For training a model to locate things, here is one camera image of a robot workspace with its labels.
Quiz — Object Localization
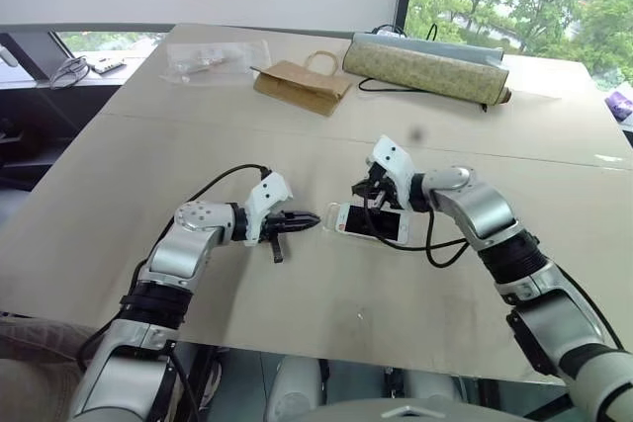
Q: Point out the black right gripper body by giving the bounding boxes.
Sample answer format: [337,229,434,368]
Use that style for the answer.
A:
[364,162,403,211]

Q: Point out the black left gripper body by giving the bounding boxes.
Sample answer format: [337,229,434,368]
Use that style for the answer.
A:
[259,211,294,266]

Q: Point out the white smartphone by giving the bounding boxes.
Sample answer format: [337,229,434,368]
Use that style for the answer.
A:
[334,201,414,246]
[321,200,414,248]

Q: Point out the brown paper bag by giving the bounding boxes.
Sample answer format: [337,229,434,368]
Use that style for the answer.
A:
[251,49,355,119]

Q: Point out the beige patterned rolled mat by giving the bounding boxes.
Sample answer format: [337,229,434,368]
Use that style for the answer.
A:
[341,31,513,108]

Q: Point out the grey rounded robot leg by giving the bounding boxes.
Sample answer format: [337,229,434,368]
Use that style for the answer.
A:
[404,369,464,402]
[263,356,323,422]

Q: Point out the clear plastic bag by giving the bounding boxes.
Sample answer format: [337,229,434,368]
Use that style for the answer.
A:
[158,40,274,88]

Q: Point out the white power strip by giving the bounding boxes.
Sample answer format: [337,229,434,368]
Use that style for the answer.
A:
[90,57,126,76]

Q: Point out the purple object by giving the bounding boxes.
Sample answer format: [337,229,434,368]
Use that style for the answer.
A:
[604,87,633,123]

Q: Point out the black side desk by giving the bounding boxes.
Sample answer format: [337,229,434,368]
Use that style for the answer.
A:
[0,58,149,192]

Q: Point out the brown rounded cushion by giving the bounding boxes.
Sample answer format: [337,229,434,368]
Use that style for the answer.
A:
[0,316,96,422]

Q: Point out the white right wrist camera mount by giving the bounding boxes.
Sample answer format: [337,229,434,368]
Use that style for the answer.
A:
[365,134,416,211]

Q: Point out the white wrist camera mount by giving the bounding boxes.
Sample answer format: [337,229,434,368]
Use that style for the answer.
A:
[243,172,296,248]
[365,134,416,211]

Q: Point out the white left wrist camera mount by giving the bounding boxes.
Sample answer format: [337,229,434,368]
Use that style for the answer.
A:
[243,172,296,248]

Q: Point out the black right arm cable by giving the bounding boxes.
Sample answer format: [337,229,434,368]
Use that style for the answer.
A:
[362,194,625,352]

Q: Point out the grey tangled cables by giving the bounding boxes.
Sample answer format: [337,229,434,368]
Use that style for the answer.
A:
[47,54,91,91]

